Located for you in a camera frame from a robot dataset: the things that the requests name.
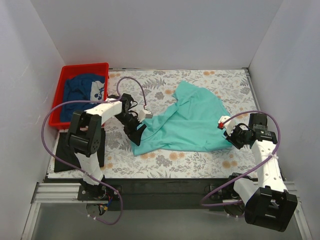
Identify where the mint green t-shirt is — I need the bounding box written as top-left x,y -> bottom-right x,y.
132,81 -> 232,156

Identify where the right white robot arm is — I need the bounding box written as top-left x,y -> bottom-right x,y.
132,110 -> 298,232

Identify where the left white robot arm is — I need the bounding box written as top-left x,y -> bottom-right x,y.
65,93 -> 147,200

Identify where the navy blue printed t-shirt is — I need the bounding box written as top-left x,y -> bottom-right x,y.
60,73 -> 105,123

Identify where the folded black t-shirt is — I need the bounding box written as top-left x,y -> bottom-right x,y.
53,128 -> 106,173

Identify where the red plastic bin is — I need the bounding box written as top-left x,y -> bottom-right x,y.
48,62 -> 109,130

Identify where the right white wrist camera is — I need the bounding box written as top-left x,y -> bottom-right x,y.
217,115 -> 237,136

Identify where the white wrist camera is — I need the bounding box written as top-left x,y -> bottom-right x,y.
217,115 -> 237,136
137,109 -> 153,123

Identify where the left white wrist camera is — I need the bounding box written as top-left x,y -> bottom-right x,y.
137,109 -> 153,123

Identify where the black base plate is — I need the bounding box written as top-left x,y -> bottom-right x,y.
77,177 -> 253,212

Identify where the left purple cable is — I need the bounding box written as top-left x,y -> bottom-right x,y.
41,76 -> 148,224

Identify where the aluminium mounting rail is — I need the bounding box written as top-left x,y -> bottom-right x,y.
32,181 -> 83,204

